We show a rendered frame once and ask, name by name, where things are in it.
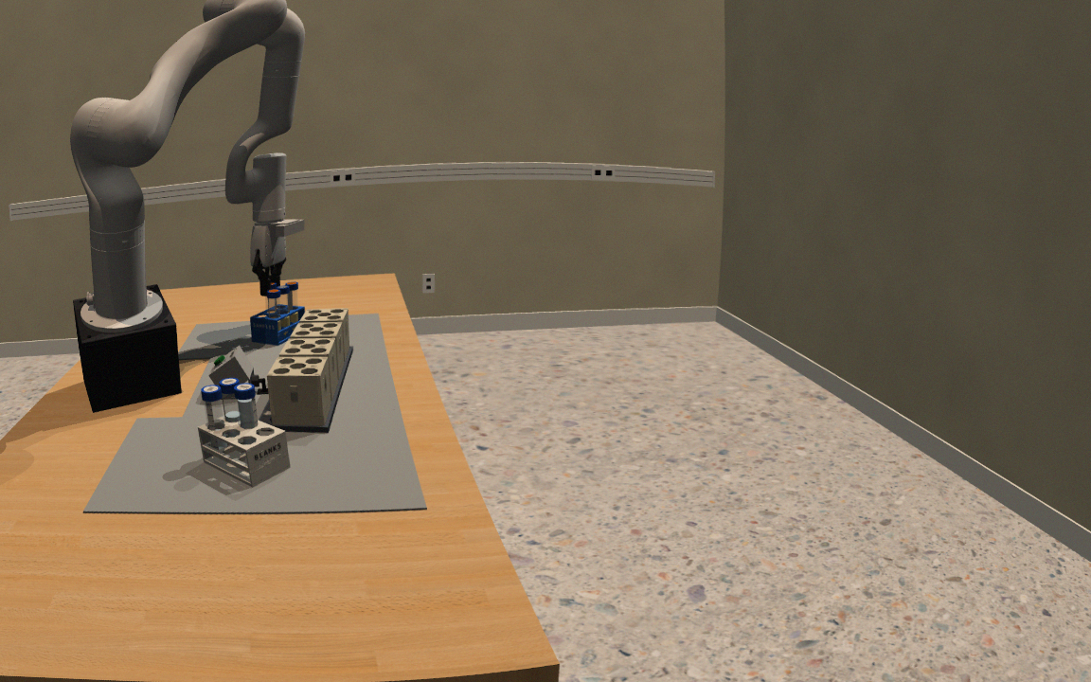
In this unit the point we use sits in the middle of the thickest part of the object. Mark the beige tube rack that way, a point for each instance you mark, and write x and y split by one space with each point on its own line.
265 458

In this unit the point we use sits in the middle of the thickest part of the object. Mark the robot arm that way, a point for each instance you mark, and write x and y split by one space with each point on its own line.
129 133

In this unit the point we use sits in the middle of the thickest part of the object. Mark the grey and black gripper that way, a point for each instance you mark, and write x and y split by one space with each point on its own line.
266 247

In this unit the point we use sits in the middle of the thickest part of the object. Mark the beige bucket adapter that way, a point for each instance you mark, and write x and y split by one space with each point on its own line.
330 315
314 347
300 396
315 330

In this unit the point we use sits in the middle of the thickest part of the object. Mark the blue tube rack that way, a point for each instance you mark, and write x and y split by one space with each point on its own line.
264 329

